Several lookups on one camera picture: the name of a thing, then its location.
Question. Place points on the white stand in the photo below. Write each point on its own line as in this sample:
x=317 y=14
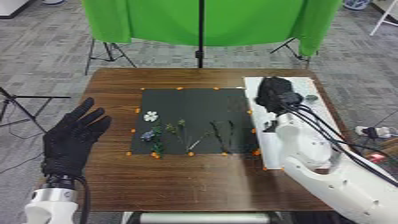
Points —
x=385 y=15

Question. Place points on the blue flower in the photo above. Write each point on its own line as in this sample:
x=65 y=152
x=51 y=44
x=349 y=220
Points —
x=148 y=135

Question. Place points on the pale grey bar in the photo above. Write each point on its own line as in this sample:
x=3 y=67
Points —
x=205 y=218

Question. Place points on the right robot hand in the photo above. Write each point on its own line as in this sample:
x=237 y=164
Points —
x=275 y=91

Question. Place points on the blue and white vase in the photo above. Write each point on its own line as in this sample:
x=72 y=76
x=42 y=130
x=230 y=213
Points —
x=358 y=4

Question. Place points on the dark mat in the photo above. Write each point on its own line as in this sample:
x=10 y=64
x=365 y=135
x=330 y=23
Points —
x=198 y=110

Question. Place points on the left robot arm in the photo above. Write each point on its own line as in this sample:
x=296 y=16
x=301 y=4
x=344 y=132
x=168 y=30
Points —
x=51 y=206

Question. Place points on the white sheet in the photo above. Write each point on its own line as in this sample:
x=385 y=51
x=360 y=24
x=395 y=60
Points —
x=264 y=146

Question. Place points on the black tripod stand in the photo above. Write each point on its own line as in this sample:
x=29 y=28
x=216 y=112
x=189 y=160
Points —
x=292 y=48
x=109 y=53
x=21 y=106

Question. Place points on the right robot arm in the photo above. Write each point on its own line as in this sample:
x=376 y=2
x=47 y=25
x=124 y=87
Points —
x=331 y=180

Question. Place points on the white flower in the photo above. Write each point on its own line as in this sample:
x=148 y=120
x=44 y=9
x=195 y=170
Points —
x=152 y=116

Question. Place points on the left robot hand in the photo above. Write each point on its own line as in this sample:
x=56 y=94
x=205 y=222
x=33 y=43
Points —
x=69 y=143

